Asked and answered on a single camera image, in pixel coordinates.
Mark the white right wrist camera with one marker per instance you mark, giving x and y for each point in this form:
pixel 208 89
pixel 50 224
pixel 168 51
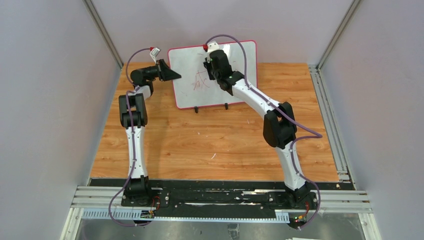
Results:
pixel 210 46

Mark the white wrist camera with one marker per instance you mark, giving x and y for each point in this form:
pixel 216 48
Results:
pixel 154 52
pixel 210 46

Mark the metal wire whiteboard stand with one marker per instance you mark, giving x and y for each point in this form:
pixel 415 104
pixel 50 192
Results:
pixel 213 106

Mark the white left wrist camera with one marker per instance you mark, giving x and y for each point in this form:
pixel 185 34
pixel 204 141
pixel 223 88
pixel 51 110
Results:
pixel 154 52

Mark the white slotted cable duct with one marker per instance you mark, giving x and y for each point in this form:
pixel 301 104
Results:
pixel 143 215

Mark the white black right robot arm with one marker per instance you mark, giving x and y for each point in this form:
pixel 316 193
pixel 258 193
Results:
pixel 279 127

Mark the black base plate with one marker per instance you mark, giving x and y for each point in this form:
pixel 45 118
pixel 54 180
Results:
pixel 233 198

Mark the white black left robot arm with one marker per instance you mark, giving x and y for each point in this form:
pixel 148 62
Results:
pixel 133 118

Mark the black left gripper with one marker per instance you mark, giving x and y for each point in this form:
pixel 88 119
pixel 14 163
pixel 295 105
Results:
pixel 161 70

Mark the aluminium side rail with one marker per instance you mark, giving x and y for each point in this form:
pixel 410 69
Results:
pixel 339 155

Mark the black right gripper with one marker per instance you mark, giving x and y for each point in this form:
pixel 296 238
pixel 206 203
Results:
pixel 208 66

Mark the pink framed whiteboard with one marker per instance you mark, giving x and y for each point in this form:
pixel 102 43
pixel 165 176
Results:
pixel 194 88

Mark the aluminium front rail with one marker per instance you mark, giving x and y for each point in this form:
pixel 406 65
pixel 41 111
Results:
pixel 343 201

